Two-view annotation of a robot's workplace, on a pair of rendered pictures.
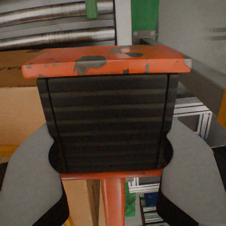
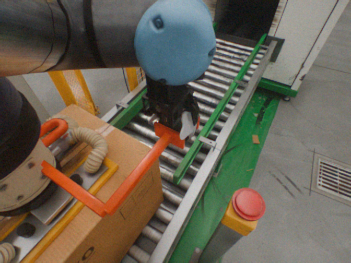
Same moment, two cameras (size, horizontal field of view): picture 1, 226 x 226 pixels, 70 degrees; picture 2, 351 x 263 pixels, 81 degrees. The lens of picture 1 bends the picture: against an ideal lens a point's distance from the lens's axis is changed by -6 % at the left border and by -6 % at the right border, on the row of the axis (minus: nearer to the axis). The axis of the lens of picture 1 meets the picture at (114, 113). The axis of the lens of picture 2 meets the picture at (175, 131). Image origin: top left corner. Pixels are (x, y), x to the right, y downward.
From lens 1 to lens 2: 0.49 m
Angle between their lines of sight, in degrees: 66
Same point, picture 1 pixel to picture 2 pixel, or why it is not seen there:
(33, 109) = (133, 149)
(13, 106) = (126, 143)
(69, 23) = not seen: hidden behind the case
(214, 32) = not seen: outside the picture
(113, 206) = (153, 150)
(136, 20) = (203, 239)
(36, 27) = not seen: hidden behind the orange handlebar
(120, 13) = (192, 187)
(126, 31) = (190, 199)
